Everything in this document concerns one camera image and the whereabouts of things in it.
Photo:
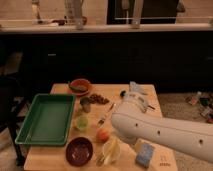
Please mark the yellow banana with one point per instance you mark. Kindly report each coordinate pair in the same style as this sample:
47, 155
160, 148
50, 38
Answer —
109, 153

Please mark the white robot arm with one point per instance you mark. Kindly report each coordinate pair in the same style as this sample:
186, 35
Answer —
131, 121

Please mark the grey blue cloth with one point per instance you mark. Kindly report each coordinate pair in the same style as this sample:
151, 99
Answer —
134, 87

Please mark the metal cup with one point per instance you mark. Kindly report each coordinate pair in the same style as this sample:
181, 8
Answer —
85, 103

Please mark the orange plate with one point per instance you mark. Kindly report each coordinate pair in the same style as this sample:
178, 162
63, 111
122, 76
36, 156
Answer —
80, 81

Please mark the green pepper on plate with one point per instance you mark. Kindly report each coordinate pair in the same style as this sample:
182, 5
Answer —
78, 88

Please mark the metal fork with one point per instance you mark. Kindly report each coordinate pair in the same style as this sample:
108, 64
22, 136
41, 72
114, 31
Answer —
104, 117

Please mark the small green cup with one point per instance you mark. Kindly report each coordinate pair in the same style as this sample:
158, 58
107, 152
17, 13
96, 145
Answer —
81, 123

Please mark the orange peach fruit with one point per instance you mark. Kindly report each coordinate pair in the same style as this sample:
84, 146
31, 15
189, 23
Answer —
102, 135

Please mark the green plastic tray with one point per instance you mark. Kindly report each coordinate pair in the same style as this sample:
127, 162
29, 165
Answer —
47, 122

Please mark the dark red bowl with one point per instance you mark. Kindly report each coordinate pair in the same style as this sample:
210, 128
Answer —
79, 151

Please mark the blue sponge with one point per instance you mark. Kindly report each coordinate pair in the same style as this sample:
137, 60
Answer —
144, 155

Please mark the dark chair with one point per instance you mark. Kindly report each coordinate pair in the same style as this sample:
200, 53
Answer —
8, 113

